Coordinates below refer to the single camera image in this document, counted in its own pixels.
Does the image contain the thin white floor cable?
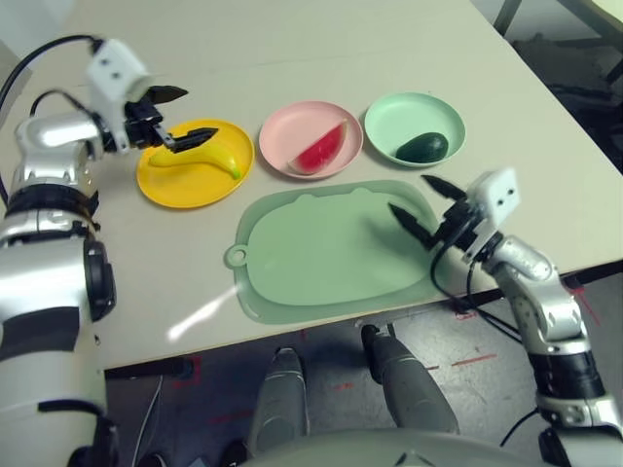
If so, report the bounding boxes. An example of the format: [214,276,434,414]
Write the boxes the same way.
[135,372,165,458]

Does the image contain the yellow toy banana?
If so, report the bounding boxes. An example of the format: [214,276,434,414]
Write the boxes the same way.
[148,145,243,180]

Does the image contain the black framed side table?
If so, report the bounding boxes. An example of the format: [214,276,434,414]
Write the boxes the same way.
[491,0,623,84]

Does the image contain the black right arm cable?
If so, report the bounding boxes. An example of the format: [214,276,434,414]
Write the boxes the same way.
[427,242,541,447]

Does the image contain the red toy watermelon slice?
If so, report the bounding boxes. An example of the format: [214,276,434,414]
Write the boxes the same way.
[286,120,350,175]

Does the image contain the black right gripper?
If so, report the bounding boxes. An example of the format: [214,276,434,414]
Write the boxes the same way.
[387,174,502,267]

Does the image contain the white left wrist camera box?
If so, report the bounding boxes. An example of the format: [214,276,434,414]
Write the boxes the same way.
[86,38,152,155]

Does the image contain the green silicone cutting mat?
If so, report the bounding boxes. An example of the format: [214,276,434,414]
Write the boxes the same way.
[223,179,457,326]

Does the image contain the grey right robot leg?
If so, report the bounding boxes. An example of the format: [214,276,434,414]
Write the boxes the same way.
[360,324,460,434]

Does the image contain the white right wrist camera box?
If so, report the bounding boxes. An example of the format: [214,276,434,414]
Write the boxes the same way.
[465,167,523,230]

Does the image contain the black table leg with caster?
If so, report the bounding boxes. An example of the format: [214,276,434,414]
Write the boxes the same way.
[559,262,623,293]
[104,357,203,388]

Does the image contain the mint green plastic plate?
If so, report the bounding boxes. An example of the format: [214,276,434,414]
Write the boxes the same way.
[364,91,467,169]

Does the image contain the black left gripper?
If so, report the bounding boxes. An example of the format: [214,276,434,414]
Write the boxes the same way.
[121,85,220,156]

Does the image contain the dark green toy avocado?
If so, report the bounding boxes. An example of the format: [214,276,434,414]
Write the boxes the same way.
[394,131,449,162]

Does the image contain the pink plastic plate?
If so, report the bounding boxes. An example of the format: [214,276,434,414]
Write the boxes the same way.
[258,100,365,181]

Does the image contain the yellow plastic plate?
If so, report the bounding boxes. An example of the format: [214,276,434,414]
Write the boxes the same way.
[135,118,256,209]

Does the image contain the grey robot torso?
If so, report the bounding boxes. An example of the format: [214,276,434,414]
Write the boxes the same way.
[242,427,556,467]

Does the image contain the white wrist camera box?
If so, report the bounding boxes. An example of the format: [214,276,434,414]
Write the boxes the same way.
[86,38,152,155]
[465,167,523,230]

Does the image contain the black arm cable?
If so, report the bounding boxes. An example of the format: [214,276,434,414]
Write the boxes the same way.
[0,33,98,123]
[427,242,541,447]

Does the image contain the grey robot leg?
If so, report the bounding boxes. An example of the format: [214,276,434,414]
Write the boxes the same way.
[247,345,312,453]
[360,324,460,434]

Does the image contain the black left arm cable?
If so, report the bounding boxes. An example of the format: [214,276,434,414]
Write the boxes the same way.
[0,33,98,123]

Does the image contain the grey left robot leg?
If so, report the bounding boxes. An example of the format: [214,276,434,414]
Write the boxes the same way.
[247,345,312,453]

